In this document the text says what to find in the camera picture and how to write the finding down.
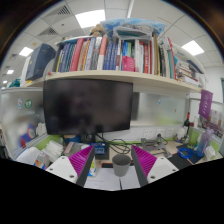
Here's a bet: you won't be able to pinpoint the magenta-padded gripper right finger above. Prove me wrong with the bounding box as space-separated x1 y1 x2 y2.
130 144 179 188

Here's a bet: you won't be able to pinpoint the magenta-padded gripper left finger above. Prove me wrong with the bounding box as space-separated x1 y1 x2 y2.
45 144 96 188

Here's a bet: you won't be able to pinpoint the purple translucent water bottle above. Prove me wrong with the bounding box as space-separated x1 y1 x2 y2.
196 128 214 158

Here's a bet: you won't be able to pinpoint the black desk mat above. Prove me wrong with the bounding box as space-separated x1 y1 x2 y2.
166 151 201 171

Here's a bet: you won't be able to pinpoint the stack of white tissues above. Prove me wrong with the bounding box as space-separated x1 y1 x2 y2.
43 139 65 163

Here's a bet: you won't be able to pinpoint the silver laptop stand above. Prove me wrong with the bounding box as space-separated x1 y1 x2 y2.
140 134 173 158

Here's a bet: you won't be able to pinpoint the grey cup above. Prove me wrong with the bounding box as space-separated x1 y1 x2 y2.
111 153 132 178

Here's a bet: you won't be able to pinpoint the small blue printed box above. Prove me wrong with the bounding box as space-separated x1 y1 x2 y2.
91 142 109 156

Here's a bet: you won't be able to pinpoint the white paper sheets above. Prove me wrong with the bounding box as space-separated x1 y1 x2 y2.
83 166 141 192

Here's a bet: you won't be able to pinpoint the dark wine bottle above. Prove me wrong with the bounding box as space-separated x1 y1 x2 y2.
183 112 192 135

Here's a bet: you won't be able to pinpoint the black computer monitor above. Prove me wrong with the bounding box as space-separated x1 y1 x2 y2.
42 78 134 144

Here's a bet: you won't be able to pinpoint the purple hanging pennant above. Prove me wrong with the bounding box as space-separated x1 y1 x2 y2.
198 89 214 120

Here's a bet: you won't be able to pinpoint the shelf unit with books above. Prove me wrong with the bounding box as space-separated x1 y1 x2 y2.
19 18 209 98

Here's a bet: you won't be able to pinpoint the ceiling light panels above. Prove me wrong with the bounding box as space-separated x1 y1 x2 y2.
1 9 205 86

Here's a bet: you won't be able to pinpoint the blue coiled cable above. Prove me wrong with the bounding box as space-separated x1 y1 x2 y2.
177 146 195 160

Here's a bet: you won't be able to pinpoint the black cable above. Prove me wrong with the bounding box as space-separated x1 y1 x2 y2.
96 133 133 155

